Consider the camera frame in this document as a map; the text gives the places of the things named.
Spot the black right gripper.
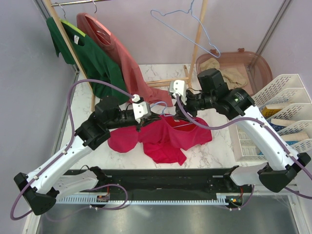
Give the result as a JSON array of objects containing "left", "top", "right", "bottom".
[{"left": 173, "top": 89, "right": 215, "bottom": 123}]

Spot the light blue wire hanger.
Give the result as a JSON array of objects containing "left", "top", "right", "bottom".
[
  {"left": 150, "top": 0, "right": 221, "bottom": 58},
  {"left": 150, "top": 101, "right": 195, "bottom": 129}
]

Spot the magenta t shirt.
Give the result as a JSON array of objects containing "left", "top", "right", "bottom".
[{"left": 108, "top": 116, "right": 213, "bottom": 165}]

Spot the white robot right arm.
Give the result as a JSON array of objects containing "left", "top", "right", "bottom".
[{"left": 169, "top": 69, "right": 312, "bottom": 193}]

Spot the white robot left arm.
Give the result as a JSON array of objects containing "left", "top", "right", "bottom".
[{"left": 14, "top": 96, "right": 160, "bottom": 215}]

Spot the green t shirt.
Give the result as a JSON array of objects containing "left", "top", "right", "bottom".
[{"left": 46, "top": 17, "right": 127, "bottom": 92}]

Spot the salmon pink t shirt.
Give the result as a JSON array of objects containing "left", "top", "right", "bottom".
[{"left": 76, "top": 13, "right": 173, "bottom": 107}]

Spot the beige crumpled garment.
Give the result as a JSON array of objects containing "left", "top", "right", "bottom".
[{"left": 199, "top": 58, "right": 248, "bottom": 89}]

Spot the pink translucent laundry basket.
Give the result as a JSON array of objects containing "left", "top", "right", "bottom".
[{"left": 196, "top": 48, "right": 273, "bottom": 96}]

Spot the yellow blue book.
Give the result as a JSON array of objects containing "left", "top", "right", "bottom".
[{"left": 261, "top": 103, "right": 290, "bottom": 118}]

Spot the blue cover book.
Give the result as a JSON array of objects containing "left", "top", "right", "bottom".
[{"left": 269, "top": 118, "right": 296, "bottom": 132}]

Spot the white plastic file organizer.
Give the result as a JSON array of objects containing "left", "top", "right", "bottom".
[{"left": 229, "top": 74, "right": 312, "bottom": 162}]

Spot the wooden clothes rack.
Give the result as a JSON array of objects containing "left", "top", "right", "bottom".
[{"left": 43, "top": 0, "right": 209, "bottom": 113}]

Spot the light blue book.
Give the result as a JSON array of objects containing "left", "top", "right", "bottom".
[{"left": 281, "top": 132, "right": 309, "bottom": 145}]

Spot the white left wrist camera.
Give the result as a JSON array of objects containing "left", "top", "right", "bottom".
[{"left": 131, "top": 94, "right": 152, "bottom": 123}]

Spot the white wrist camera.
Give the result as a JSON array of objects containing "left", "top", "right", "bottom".
[
  {"left": 131, "top": 94, "right": 152, "bottom": 123},
  {"left": 169, "top": 80, "right": 187, "bottom": 104}
]

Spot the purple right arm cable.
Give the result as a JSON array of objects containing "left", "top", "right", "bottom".
[{"left": 175, "top": 95, "right": 312, "bottom": 213}]

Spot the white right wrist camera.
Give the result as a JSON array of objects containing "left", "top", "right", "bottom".
[{"left": 169, "top": 80, "right": 187, "bottom": 104}]

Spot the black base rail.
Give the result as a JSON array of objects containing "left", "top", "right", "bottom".
[{"left": 59, "top": 168, "right": 259, "bottom": 195}]

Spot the white slotted cable duct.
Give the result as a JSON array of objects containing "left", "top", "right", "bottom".
[{"left": 56, "top": 193, "right": 246, "bottom": 204}]

